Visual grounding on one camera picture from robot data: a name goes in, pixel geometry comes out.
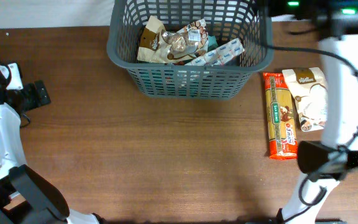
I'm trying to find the beige Pantree mushroom pouch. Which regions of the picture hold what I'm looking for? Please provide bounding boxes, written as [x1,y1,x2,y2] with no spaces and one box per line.
[137,16,209,63]

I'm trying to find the teal tissue packet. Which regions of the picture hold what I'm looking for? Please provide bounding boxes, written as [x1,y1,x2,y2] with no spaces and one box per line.
[208,36,218,52]

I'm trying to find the multicolour tissue pack strip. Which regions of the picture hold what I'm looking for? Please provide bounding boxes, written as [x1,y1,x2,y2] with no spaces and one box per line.
[186,38,245,66]

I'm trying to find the San Remo spaghetti packet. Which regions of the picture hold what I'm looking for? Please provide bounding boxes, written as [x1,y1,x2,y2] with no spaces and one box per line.
[263,73,298,160]

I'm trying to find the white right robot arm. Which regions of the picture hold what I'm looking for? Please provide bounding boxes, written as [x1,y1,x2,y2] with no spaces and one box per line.
[257,0,358,223]

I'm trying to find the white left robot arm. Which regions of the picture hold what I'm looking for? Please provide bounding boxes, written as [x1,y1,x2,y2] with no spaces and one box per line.
[0,62,106,223]

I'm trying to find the grey plastic basket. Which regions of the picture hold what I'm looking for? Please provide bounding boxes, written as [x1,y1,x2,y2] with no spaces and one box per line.
[107,0,273,100]

